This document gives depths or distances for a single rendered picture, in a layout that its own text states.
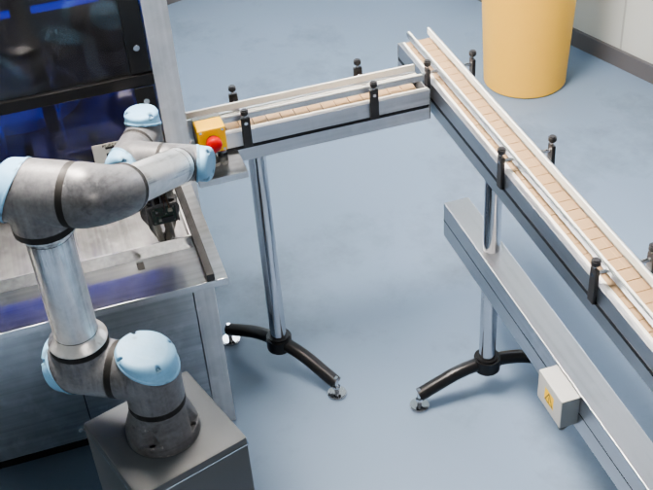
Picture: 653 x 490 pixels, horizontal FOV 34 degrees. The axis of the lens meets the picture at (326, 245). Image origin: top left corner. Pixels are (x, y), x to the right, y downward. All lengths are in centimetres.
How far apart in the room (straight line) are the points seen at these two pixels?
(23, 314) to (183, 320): 67
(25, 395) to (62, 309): 109
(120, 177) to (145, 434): 57
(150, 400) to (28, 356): 95
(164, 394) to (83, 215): 44
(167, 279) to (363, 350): 118
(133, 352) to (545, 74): 300
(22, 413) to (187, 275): 87
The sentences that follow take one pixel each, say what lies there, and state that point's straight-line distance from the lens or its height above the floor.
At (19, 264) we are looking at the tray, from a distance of 262.
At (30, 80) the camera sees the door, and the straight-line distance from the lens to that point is 258.
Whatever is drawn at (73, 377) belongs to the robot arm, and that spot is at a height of 98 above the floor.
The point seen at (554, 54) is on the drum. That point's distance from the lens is 472.
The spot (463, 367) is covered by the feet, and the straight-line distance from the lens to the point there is 328.
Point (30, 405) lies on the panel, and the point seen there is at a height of 27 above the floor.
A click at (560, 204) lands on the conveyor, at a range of 255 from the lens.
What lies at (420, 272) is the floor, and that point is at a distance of 380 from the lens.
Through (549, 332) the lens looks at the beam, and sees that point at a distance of 277.
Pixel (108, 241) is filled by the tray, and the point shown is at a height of 88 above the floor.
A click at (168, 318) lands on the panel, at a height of 46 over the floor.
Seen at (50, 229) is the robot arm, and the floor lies 133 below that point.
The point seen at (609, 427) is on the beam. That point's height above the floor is 55.
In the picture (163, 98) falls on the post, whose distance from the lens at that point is 263.
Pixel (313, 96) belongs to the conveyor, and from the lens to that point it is 298.
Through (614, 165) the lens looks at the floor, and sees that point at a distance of 439.
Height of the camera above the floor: 242
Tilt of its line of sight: 38 degrees down
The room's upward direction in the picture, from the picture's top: 5 degrees counter-clockwise
